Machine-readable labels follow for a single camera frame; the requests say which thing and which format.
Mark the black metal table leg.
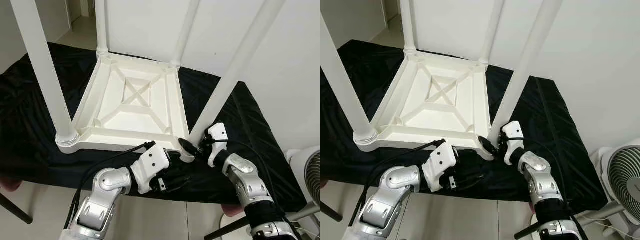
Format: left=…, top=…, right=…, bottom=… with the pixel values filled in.
left=320, top=200, right=343, bottom=223
left=0, top=192, right=33, bottom=225
left=204, top=215, right=253, bottom=240
left=514, top=220, right=543, bottom=240

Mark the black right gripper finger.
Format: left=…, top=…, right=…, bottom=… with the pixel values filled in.
left=177, top=138, right=201, bottom=157
left=477, top=136, right=499, bottom=155

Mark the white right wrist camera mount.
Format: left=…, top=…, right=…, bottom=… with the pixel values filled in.
left=500, top=121, right=525, bottom=166
left=206, top=123, right=230, bottom=168

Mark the white plastic table leg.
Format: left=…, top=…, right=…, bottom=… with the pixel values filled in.
left=10, top=0, right=81, bottom=148
left=487, top=0, right=565, bottom=143
left=320, top=22, right=380, bottom=146
left=477, top=0, right=506, bottom=66
left=94, top=0, right=111, bottom=57
left=187, top=0, right=287, bottom=146
left=400, top=0, right=417, bottom=55
left=170, top=0, right=201, bottom=68

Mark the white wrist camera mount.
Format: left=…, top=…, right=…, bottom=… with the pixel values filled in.
left=426, top=142, right=460, bottom=193
left=500, top=121, right=525, bottom=166
left=206, top=123, right=230, bottom=168
left=131, top=144, right=172, bottom=195

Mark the black tablecloth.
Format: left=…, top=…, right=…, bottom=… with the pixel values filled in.
left=320, top=40, right=610, bottom=216
left=0, top=41, right=308, bottom=213

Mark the white plastic table top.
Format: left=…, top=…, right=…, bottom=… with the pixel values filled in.
left=352, top=49, right=496, bottom=161
left=55, top=50, right=197, bottom=163

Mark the white pedestal fan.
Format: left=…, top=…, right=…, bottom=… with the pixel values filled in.
left=280, top=147, right=320, bottom=240
left=575, top=145, right=640, bottom=240

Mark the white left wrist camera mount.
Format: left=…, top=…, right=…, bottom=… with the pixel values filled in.
left=426, top=142, right=460, bottom=193
left=131, top=144, right=172, bottom=195

